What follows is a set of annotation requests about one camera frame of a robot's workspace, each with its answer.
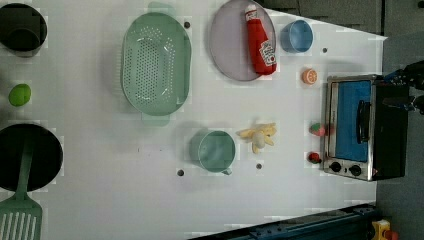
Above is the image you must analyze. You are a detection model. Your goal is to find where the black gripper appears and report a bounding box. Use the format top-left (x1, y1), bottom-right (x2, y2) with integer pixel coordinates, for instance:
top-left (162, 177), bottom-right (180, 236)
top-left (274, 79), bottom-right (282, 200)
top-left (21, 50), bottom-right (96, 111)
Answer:
top-left (383, 60), bottom-right (424, 115)

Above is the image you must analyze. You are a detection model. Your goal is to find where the yellow plush peeled banana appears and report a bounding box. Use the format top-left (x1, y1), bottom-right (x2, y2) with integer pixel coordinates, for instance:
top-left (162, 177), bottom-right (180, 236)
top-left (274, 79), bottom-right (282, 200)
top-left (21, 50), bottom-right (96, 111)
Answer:
top-left (237, 123), bottom-right (277, 154)

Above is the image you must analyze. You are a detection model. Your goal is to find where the silver black toaster oven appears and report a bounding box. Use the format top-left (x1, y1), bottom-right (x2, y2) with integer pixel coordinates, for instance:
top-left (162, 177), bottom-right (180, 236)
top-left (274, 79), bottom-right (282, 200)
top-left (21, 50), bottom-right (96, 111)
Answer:
top-left (323, 75), bottom-right (409, 181)

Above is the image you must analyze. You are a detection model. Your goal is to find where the orange slice toy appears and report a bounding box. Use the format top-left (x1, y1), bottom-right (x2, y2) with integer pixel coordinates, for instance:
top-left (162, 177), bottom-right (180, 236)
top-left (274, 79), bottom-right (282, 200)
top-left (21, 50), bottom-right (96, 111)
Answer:
top-left (302, 68), bottom-right (318, 85)

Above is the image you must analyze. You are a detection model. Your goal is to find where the pink green toy fruit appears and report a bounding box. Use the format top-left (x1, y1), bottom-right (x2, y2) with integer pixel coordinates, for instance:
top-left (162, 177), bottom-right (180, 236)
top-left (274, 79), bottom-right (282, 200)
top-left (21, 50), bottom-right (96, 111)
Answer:
top-left (309, 123), bottom-right (326, 137)

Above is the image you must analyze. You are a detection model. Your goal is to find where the blue cup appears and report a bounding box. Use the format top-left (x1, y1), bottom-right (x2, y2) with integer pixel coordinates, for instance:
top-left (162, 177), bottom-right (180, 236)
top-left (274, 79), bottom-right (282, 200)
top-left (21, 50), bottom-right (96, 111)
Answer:
top-left (280, 20), bottom-right (314, 53)

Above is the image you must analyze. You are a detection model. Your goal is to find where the red toy fruit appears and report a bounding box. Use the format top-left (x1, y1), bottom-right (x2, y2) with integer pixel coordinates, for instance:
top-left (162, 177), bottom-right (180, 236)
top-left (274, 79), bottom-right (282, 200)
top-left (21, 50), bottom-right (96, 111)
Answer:
top-left (308, 152), bottom-right (322, 164)

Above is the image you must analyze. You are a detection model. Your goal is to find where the red plush ketchup bottle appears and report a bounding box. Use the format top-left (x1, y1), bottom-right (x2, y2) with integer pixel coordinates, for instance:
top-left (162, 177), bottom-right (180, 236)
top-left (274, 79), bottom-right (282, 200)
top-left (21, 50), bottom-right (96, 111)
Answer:
top-left (245, 4), bottom-right (277, 75)

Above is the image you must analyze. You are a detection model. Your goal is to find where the grey round plate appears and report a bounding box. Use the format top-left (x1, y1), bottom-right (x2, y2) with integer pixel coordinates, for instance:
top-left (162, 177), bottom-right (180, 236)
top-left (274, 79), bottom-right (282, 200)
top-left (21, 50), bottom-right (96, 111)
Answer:
top-left (209, 0), bottom-right (276, 81)

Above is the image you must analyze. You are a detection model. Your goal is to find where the green mug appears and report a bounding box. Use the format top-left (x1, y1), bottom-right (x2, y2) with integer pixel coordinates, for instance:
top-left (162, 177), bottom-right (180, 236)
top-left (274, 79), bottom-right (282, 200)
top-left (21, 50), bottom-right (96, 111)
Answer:
top-left (189, 129), bottom-right (236, 175)

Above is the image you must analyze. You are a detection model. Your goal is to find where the green perforated colander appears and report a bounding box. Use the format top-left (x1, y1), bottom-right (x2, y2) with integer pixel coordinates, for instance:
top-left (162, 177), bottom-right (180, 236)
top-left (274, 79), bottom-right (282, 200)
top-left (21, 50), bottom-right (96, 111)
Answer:
top-left (121, 1), bottom-right (192, 127)

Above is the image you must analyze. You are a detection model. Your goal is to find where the black frying pan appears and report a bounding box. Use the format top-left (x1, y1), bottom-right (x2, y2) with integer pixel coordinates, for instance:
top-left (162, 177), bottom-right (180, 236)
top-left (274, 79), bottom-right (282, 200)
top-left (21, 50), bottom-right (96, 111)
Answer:
top-left (0, 124), bottom-right (63, 191)

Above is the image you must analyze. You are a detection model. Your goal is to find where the black pot top left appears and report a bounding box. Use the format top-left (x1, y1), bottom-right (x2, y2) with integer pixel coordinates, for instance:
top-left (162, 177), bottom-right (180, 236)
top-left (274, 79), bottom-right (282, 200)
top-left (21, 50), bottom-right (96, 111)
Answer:
top-left (0, 3), bottom-right (48, 52)

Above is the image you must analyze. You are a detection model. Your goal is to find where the green lime toy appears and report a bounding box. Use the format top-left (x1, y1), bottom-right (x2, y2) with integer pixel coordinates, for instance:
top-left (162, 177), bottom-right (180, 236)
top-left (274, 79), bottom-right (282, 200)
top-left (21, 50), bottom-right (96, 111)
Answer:
top-left (8, 84), bottom-right (32, 107)

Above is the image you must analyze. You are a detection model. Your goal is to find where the green slotted spatula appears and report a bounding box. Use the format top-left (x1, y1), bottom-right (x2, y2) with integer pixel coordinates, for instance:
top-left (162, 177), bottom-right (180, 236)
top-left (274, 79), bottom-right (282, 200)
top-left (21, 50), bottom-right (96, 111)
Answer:
top-left (0, 135), bottom-right (43, 240)

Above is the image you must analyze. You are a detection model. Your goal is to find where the blue metal frame rail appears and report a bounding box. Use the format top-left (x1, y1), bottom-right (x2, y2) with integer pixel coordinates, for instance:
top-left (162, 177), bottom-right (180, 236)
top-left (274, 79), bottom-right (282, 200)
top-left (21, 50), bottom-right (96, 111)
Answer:
top-left (191, 204), bottom-right (382, 240)

